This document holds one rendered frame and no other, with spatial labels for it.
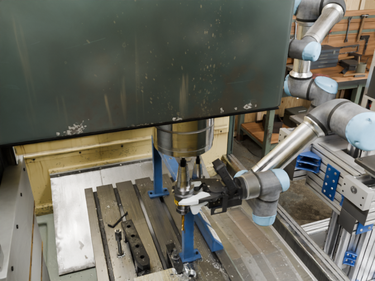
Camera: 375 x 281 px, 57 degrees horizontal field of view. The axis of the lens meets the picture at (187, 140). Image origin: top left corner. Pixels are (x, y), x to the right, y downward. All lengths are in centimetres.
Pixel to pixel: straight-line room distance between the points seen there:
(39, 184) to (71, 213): 28
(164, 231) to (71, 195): 67
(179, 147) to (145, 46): 28
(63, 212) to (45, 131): 128
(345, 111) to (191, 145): 56
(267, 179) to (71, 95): 65
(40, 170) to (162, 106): 142
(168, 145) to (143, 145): 122
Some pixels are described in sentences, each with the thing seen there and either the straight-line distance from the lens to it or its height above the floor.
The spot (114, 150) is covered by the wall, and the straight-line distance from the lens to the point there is 204.
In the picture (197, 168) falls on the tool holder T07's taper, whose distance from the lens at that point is 124.
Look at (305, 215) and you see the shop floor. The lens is 320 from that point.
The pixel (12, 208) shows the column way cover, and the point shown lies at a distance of 92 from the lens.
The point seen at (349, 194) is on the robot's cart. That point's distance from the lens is 164.
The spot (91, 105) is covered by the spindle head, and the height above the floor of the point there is 169.
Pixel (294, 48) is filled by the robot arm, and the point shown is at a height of 162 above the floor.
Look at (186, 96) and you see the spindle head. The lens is 73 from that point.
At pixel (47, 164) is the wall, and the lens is 205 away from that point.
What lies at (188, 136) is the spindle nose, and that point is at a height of 156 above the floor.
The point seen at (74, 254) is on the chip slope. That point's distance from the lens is 186.
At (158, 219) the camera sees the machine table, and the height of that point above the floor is 90.
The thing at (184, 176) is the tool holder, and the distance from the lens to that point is 96.
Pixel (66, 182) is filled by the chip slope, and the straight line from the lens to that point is 205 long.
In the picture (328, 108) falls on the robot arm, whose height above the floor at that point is 150.
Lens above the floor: 194
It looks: 28 degrees down
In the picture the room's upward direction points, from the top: straight up
